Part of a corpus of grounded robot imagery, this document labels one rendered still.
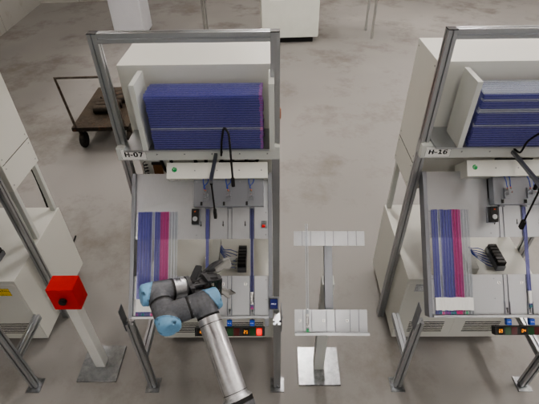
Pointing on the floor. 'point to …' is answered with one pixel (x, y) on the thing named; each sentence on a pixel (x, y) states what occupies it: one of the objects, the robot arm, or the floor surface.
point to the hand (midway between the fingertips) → (236, 273)
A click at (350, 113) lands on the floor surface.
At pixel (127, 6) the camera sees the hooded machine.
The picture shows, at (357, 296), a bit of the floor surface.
